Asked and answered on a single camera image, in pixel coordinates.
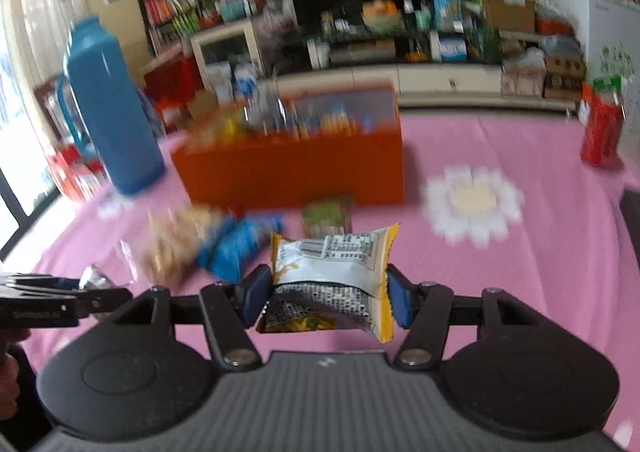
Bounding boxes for tall blue carton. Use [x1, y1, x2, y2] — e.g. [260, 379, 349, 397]
[432, 0, 462, 31]

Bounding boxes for blue thermos flask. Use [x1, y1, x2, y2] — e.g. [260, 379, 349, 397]
[56, 16, 167, 196]

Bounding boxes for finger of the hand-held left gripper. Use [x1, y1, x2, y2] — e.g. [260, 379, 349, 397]
[76, 287, 134, 319]

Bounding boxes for white board with green drawing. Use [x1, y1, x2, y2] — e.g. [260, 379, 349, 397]
[587, 0, 640, 117]

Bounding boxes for wide blue white carton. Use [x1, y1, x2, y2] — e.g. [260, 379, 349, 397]
[430, 30, 468, 62]

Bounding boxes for white blue bag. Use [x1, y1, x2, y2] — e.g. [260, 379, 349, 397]
[205, 62, 235, 100]
[234, 64, 261, 100]

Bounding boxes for pink flowered tablecloth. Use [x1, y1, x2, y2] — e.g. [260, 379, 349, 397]
[20, 109, 640, 448]

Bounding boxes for green snack packet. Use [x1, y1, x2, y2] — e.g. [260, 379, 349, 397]
[301, 196, 355, 235]

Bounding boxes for orange box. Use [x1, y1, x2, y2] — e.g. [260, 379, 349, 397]
[170, 80, 406, 213]

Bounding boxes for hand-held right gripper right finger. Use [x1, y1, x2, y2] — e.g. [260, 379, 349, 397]
[386, 264, 531, 368]

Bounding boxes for white curtain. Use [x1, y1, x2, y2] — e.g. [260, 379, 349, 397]
[0, 0, 93, 173]

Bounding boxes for red bottle with green label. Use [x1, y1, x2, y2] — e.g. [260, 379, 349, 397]
[580, 76, 627, 167]

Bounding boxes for red white packages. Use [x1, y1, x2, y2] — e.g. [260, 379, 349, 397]
[47, 144, 108, 203]

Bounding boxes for tan snack packet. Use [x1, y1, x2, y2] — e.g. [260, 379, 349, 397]
[142, 206, 231, 285]

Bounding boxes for person's left hand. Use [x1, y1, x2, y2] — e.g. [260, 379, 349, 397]
[0, 353, 21, 415]

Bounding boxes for red storage box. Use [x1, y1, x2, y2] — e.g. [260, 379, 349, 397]
[142, 54, 203, 105]

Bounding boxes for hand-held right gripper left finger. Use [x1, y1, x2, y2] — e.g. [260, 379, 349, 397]
[112, 264, 273, 374]

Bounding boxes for silver snack packet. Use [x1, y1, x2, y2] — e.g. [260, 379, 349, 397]
[79, 266, 133, 290]

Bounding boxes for pile of mixed snacks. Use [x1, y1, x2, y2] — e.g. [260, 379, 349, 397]
[187, 96, 381, 150]

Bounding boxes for white yellow snack packet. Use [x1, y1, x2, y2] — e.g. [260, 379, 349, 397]
[256, 223, 401, 344]

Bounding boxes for blue snack packet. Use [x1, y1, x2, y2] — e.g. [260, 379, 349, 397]
[196, 214, 285, 280]

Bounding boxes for bowl of oranges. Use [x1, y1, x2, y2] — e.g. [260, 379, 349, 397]
[361, 0, 403, 30]

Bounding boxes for brown cardboard box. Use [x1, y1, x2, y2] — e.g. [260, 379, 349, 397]
[482, 0, 537, 32]

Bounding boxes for white television cabinet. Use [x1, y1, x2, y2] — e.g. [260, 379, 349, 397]
[272, 62, 581, 110]

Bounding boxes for beige standing air conditioner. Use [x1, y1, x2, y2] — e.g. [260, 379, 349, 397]
[86, 0, 151, 77]

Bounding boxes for white microwave oven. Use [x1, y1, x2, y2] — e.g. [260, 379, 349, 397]
[191, 22, 266, 82]

